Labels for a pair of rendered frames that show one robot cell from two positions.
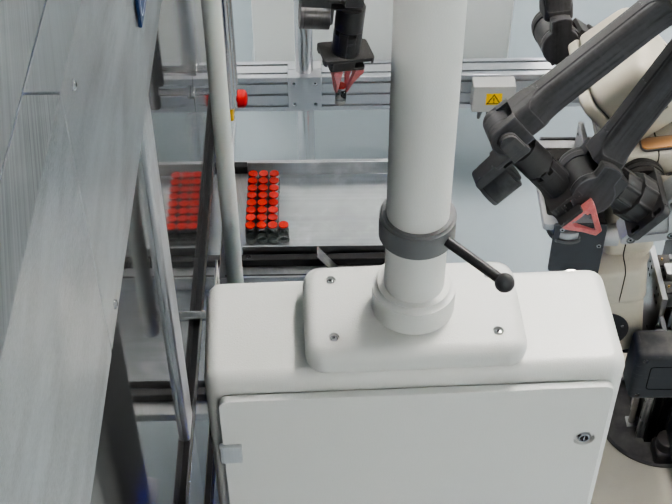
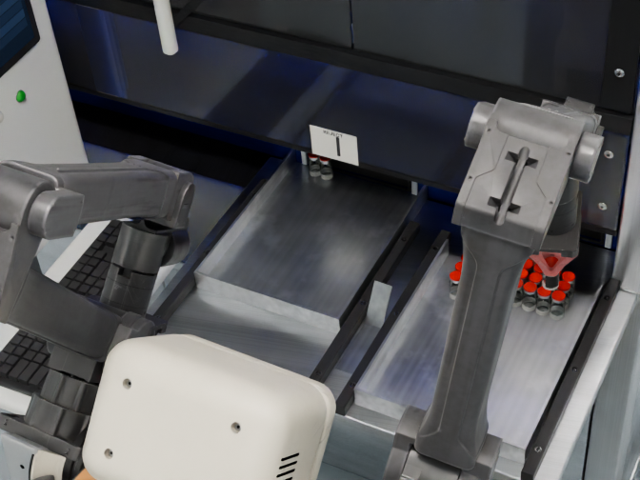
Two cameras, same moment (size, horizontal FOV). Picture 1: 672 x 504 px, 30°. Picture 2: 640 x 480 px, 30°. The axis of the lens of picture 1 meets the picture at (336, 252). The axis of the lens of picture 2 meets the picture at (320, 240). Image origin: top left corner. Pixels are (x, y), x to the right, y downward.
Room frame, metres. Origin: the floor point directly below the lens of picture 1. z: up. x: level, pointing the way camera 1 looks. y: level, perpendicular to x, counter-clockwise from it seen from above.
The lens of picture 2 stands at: (2.34, -1.10, 2.26)
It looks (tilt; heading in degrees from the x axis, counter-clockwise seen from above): 43 degrees down; 122
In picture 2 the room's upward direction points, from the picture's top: 6 degrees counter-clockwise
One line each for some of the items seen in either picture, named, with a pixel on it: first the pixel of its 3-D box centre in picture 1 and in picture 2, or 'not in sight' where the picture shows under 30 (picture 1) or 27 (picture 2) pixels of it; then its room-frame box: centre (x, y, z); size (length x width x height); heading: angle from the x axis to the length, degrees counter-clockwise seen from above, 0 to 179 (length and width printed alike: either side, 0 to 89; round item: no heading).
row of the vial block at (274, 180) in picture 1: (273, 206); (509, 290); (1.92, 0.13, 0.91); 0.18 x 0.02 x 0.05; 0
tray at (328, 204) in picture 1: (326, 208); (482, 342); (1.92, 0.02, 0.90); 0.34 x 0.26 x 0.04; 90
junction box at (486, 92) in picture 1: (492, 94); not in sight; (2.82, -0.44, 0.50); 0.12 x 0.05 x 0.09; 91
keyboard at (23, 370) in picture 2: not in sight; (84, 302); (1.25, -0.11, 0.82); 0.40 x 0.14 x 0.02; 93
